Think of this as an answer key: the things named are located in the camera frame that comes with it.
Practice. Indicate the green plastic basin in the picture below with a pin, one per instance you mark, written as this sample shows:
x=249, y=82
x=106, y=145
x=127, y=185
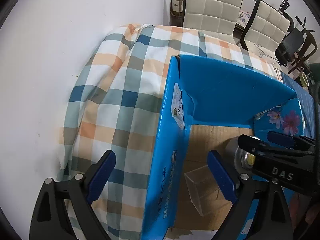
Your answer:
x=303, y=79

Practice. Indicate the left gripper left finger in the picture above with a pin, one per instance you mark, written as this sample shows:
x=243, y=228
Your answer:
x=50, y=218

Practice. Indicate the white quilted chair left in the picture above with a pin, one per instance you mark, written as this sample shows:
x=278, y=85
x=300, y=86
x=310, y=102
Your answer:
x=215, y=18

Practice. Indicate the black folding chair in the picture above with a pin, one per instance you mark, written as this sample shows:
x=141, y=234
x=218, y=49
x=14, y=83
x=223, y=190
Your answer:
x=289, y=45

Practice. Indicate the silver round tin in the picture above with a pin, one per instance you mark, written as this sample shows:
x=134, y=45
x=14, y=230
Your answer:
x=241, y=160

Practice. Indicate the wire clothes hanger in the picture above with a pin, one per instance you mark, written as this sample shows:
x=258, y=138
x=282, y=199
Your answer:
x=263, y=53

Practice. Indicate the white quilted chair right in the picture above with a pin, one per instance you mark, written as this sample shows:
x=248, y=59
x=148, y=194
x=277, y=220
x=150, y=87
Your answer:
x=266, y=27

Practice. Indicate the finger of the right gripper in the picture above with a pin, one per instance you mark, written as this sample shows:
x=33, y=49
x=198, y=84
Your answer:
x=290, y=141
x=292, y=168

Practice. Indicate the blue cardboard box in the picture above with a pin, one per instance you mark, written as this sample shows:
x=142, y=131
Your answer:
x=207, y=92

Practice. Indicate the blue striped cloth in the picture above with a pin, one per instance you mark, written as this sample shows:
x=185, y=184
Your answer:
x=307, y=105

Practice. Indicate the clear acrylic box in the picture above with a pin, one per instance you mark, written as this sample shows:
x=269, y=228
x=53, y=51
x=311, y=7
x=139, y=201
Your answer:
x=204, y=191

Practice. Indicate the plaid checkered cloth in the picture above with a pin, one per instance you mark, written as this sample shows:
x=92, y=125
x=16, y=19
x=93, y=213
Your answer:
x=115, y=105

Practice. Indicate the dark wooden chair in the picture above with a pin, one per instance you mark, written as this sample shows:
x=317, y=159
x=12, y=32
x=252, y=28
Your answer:
x=300, y=56

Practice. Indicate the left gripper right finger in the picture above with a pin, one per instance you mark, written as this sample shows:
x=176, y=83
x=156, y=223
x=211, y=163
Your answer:
x=271, y=219

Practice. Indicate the white quilted chair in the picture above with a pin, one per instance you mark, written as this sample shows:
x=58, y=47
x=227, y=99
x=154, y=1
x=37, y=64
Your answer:
x=215, y=18
x=266, y=27

